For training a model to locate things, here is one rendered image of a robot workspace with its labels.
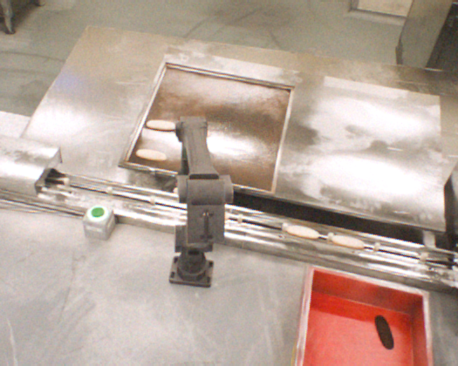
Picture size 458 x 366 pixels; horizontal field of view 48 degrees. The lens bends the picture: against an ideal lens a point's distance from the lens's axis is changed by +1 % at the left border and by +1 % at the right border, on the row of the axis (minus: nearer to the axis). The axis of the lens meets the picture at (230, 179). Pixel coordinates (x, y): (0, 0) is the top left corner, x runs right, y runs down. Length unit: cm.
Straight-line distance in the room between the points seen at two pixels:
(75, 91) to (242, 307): 114
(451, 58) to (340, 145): 146
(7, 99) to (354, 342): 274
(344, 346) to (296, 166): 60
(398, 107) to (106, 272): 118
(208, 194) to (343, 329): 63
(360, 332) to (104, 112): 121
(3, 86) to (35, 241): 221
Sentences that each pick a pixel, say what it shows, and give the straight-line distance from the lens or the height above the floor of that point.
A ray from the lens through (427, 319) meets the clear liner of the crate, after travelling 144.
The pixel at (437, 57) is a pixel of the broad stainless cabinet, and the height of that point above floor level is 64.
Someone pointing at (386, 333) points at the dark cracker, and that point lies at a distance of 149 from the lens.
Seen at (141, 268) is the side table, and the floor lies 82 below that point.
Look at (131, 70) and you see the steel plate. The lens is 226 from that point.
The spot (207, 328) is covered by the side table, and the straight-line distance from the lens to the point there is 140.
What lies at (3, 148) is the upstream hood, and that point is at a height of 92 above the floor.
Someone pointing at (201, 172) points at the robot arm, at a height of 131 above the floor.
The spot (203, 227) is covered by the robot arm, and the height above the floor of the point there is 126.
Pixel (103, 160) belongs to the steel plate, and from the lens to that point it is 182.
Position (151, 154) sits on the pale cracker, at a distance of 170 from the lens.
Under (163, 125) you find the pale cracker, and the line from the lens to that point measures 178.
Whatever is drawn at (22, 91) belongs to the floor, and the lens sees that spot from 365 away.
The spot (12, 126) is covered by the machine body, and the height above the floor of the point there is 82.
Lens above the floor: 204
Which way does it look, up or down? 44 degrees down
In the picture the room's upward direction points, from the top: 7 degrees clockwise
